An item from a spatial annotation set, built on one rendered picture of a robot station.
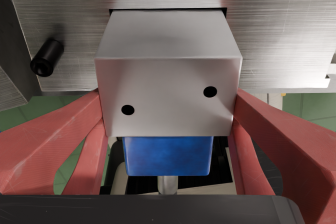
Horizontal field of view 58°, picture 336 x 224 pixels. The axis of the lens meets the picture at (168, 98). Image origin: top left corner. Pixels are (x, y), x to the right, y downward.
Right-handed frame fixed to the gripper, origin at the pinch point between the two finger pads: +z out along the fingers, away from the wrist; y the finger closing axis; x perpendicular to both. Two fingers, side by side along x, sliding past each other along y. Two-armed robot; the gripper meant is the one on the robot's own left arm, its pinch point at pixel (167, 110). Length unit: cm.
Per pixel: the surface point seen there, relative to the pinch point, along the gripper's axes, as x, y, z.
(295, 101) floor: 70, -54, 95
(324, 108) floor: 73, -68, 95
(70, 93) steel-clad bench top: 8.1, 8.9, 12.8
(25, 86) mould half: 4.3, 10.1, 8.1
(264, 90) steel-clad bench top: 7.9, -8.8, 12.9
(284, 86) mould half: 1.3, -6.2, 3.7
